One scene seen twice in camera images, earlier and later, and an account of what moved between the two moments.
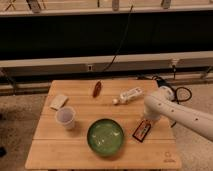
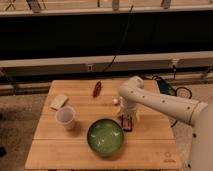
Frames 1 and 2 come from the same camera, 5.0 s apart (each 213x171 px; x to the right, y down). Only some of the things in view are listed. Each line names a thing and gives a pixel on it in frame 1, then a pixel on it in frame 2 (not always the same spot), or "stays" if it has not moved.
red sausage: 97,89 stays
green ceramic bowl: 105,137 stays
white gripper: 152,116 to 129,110
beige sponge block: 58,101 stays
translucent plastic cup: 65,116 stays
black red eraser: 141,131 to 127,123
